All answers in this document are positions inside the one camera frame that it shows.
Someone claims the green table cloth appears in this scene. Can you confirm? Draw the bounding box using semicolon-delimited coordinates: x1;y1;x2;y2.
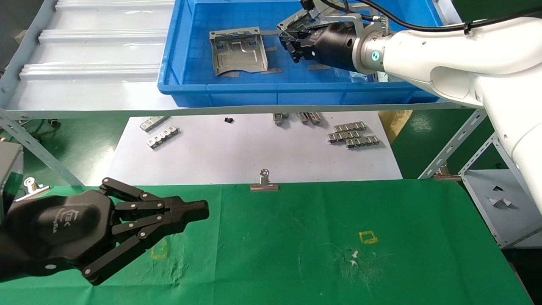
0;179;534;305

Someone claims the curved-edge sheet-metal bracket part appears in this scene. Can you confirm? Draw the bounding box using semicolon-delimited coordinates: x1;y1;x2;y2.
277;8;326;43

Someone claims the grey slotted angle brace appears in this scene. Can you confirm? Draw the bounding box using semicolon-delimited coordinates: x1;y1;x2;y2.
459;133;498;175
418;109;487;179
0;110;84;187

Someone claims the flat notched sheet-metal part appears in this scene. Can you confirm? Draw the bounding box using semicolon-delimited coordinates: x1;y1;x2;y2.
209;26;268;77

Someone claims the blue plastic bin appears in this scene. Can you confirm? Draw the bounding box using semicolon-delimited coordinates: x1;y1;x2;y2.
158;0;449;108

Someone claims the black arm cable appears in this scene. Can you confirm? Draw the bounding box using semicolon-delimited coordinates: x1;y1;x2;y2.
362;0;542;34

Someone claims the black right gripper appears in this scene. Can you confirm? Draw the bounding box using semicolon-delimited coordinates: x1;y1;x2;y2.
280;22;355;72

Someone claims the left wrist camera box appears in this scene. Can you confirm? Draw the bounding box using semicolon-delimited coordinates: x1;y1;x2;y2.
0;142;24;212

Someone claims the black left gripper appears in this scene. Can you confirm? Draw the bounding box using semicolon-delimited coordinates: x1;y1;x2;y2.
0;191;116;282

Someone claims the grey metal shelf rack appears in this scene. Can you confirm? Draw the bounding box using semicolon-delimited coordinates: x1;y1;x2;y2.
0;0;487;121

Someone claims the low grey metal shelf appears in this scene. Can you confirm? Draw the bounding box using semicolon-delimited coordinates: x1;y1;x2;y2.
462;133;542;249

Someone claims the white paper sheet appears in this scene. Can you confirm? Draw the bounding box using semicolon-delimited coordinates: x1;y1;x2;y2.
111;111;403;186

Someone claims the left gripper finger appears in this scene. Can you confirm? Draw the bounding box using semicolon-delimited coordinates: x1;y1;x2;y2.
83;214;209;286
100;177;210;214

